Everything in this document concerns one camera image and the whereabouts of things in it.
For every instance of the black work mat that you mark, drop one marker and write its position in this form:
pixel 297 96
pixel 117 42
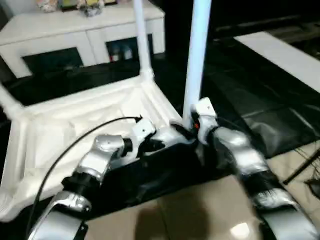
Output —
pixel 250 87

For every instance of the white plastic table leg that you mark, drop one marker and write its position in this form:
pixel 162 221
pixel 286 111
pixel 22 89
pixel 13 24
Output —
pixel 8 100
pixel 197 50
pixel 142 37

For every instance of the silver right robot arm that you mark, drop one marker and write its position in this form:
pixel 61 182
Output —
pixel 245 155

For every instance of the grey tangled bundle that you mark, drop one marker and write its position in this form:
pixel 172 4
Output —
pixel 91 10

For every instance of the white plastic table top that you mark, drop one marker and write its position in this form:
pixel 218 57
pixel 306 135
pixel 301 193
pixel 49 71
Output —
pixel 62 130

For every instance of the white packet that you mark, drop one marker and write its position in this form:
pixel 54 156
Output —
pixel 127 53

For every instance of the white sideboard cabinet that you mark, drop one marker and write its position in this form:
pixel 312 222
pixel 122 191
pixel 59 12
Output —
pixel 62 27

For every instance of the dark low bench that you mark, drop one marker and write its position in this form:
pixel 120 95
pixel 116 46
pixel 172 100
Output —
pixel 262 26

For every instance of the black tripod base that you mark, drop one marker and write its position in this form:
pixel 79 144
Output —
pixel 313 185

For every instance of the white side table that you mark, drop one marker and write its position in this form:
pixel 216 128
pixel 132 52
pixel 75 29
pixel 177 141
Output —
pixel 280 55

